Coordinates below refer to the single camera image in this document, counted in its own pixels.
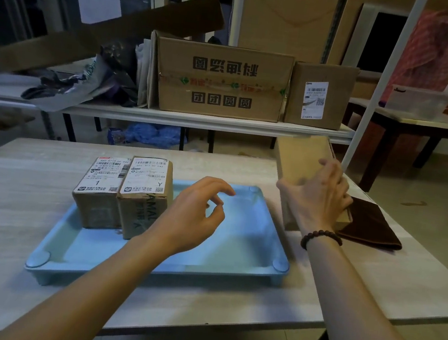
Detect person's left hand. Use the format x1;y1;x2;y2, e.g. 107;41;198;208
138;169;238;265

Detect person's right hand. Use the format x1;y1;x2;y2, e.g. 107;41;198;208
270;152;359;244

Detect plain brown cardboard box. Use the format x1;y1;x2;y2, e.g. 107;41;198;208
264;130;363;239

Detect person's right forearm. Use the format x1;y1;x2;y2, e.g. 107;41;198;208
291;230;448;340

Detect person's left forearm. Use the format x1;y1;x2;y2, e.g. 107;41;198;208
0;216;174;340

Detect light blue plastic tray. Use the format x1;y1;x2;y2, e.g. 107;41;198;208
22;159;299;315

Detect taped labelled cardboard parcel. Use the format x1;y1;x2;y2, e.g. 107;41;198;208
111;153;178;245

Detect dark brown cloth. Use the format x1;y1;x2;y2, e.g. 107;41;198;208
333;194;408;252

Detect white metal shelf rack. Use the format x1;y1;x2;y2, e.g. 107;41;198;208
0;0;429;183

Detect blue plastic bag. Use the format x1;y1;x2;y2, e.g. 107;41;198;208
107;117;189;154

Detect cardboard box with white label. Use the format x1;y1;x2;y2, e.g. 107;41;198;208
283;59;360;133

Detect small labelled cardboard parcel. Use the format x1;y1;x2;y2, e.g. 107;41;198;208
68;151;133;234

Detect large printed cardboard box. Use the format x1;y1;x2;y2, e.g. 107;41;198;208
142;29;298;126

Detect table with dark legs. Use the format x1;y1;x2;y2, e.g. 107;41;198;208
333;96;448;203

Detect clear plastic container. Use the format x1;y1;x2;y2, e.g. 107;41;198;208
383;84;448;123

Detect white paper sheets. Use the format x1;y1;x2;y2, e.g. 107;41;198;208
128;37;156;108

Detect large flat cardboard panel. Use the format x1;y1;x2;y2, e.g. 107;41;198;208
237;0;342;66

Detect grey plastic bags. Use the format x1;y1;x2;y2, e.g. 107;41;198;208
19;30;145;123

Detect pink checked cloth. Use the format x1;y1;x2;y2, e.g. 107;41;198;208
380;4;448;115

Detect long brown cardboard sheet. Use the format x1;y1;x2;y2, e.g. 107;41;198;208
0;0;229;97

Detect white framed glass panel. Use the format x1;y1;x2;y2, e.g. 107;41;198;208
50;0;156;33

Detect brown beaded bracelet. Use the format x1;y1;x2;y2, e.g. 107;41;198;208
299;226;345;255

